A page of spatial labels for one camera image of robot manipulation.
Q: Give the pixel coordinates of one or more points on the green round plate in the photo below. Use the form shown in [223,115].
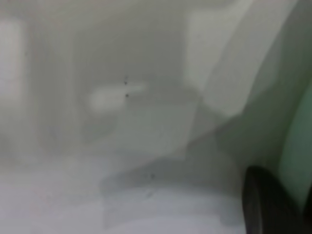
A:
[300,146]

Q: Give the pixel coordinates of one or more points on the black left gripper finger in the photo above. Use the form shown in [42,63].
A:
[270,204]

